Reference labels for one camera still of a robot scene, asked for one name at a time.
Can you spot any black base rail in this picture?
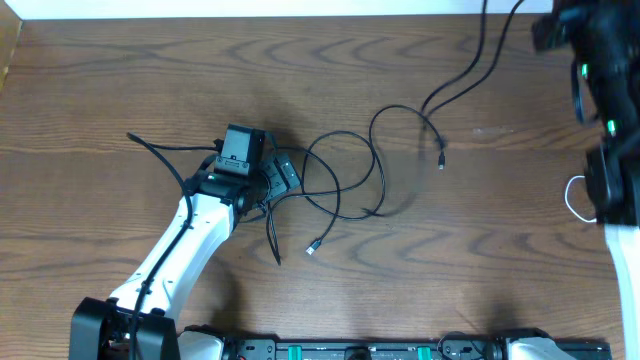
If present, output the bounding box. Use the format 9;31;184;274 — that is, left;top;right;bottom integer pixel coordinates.
179;327;614;360

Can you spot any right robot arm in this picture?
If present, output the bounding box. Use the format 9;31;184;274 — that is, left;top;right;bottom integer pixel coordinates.
532;0;639;359

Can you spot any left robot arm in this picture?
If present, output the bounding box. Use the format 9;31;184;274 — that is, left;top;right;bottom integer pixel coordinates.
69;124;299;359

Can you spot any white cable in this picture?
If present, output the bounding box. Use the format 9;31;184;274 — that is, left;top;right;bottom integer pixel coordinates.
563;174;599;225

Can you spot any left camera cable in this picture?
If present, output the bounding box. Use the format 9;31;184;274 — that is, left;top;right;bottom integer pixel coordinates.
125;131;226;360

